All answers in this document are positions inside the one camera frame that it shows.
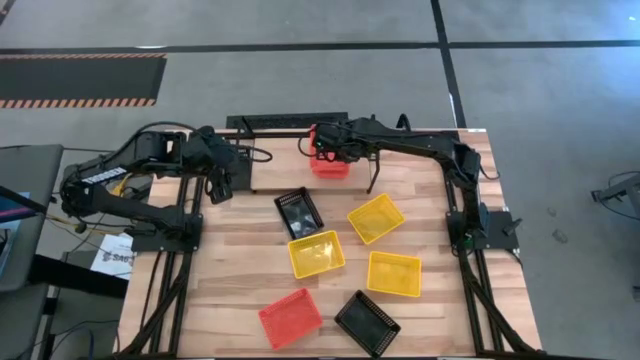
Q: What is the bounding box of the red-orange plastic basket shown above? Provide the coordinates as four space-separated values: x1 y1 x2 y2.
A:
258 288 324 351
308 124 351 180

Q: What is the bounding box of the black plastic basket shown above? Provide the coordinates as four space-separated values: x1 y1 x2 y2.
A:
273 187 325 240
333 289 402 358

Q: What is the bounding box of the yellow plastic basket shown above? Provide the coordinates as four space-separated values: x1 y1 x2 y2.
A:
366 250 423 298
287 230 347 280
347 193 406 246

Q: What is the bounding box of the black perforated metal panel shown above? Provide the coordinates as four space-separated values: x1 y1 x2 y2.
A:
225 112 350 130

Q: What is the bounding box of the white printed paper sheet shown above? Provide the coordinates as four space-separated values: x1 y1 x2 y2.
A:
89 232 136 281

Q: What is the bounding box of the black flat beam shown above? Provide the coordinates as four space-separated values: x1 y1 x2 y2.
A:
28 253 129 300

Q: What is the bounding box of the black hazard-striped floor mat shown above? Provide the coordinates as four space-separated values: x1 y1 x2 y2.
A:
0 53 168 109

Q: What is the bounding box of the grey side cart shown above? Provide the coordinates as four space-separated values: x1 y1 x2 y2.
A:
0 144 65 294

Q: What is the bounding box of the blue pink package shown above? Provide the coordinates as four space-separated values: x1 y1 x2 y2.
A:
0 192 31 224

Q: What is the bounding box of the grey metal stand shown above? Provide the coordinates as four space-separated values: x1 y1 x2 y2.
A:
591 172 640 221

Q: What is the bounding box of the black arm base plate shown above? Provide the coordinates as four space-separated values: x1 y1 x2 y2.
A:
446 209 520 250
130 213 204 253

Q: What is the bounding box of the yellow cable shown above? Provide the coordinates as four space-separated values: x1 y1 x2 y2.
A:
47 172 132 236

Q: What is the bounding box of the black aluminium table frame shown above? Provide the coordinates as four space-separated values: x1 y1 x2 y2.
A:
113 128 544 359

